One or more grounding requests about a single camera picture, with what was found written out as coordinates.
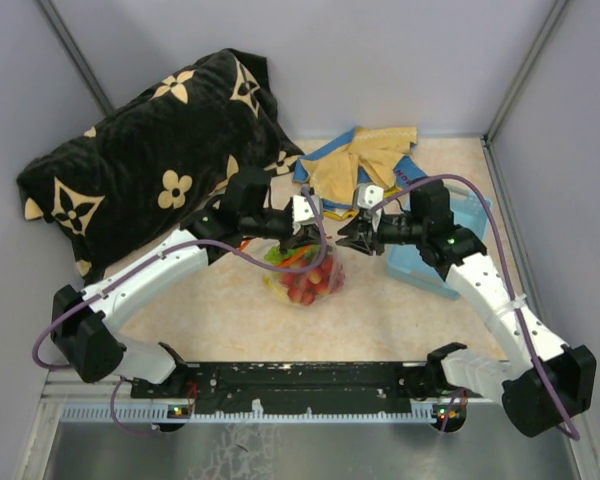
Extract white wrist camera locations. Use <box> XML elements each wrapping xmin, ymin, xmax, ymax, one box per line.
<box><xmin>353</xmin><ymin>184</ymin><xmax>384</xmax><ymax>220</ymax></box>
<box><xmin>291</xmin><ymin>195</ymin><xmax>323</xmax><ymax>234</ymax></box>

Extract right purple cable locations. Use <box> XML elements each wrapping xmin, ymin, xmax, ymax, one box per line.
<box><xmin>369</xmin><ymin>173</ymin><xmax>581</xmax><ymax>441</ymax></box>

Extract green grapes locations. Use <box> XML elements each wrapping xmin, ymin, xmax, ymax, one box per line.
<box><xmin>264</xmin><ymin>246</ymin><xmax>299</xmax><ymax>266</ymax></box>

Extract red strawberries bunch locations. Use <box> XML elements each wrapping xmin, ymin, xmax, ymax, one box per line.
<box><xmin>277</xmin><ymin>254</ymin><xmax>345</xmax><ymax>306</ymax></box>

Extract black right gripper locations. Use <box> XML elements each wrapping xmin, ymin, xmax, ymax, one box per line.
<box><xmin>335</xmin><ymin>212</ymin><xmax>426</xmax><ymax>256</ymax></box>

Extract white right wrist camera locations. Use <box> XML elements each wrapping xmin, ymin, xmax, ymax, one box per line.
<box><xmin>353</xmin><ymin>184</ymin><xmax>384</xmax><ymax>220</ymax></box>

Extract black floral pillow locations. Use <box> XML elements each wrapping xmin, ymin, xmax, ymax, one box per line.
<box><xmin>16</xmin><ymin>49</ymin><xmax>301</xmax><ymax>284</ymax></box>

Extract purple cable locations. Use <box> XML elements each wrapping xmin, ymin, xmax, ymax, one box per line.
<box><xmin>369</xmin><ymin>173</ymin><xmax>581</xmax><ymax>441</ymax></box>
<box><xmin>31</xmin><ymin>185</ymin><xmax>329</xmax><ymax>440</ymax></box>

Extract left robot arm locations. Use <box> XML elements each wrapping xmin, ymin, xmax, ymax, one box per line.
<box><xmin>50</xmin><ymin>167</ymin><xmax>327</xmax><ymax>397</ymax></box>

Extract light blue plastic basket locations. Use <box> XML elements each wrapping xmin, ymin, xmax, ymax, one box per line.
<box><xmin>383</xmin><ymin>187</ymin><xmax>493</xmax><ymax>301</ymax></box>

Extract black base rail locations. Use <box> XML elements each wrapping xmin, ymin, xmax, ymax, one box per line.
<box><xmin>131</xmin><ymin>362</ymin><xmax>456</xmax><ymax>415</ymax></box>

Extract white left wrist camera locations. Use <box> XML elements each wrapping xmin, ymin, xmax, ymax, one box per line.
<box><xmin>291</xmin><ymin>195</ymin><xmax>323</xmax><ymax>234</ymax></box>

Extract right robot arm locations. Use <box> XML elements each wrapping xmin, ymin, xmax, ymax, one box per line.
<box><xmin>337</xmin><ymin>176</ymin><xmax>597</xmax><ymax>441</ymax></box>

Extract yellow banana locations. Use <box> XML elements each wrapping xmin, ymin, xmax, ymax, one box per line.
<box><xmin>263</xmin><ymin>275</ymin><xmax>288</xmax><ymax>302</ymax></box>

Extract yellow blue cartoon cloth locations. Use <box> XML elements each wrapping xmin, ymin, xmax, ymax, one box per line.
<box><xmin>293</xmin><ymin>126</ymin><xmax>426</xmax><ymax>210</ymax></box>

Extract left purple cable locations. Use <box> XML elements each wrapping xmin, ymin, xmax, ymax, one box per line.
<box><xmin>31</xmin><ymin>185</ymin><xmax>329</xmax><ymax>440</ymax></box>

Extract clear zip top bag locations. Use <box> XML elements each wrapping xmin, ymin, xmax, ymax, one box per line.
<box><xmin>253</xmin><ymin>235</ymin><xmax>346</xmax><ymax>306</ymax></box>

